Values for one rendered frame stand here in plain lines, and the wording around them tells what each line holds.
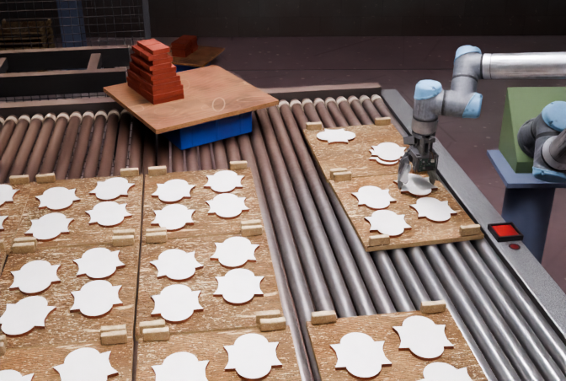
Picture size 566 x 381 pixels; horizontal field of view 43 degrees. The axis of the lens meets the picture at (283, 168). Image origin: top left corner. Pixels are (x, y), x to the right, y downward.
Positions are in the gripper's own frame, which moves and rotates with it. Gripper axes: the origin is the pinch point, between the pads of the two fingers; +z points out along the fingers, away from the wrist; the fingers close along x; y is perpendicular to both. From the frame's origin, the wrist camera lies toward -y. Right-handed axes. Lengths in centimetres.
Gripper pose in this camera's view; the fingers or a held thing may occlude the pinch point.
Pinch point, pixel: (415, 184)
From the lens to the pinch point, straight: 233.0
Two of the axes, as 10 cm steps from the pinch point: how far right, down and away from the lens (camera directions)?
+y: 1.9, 4.7, -8.6
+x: 9.8, -0.9, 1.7
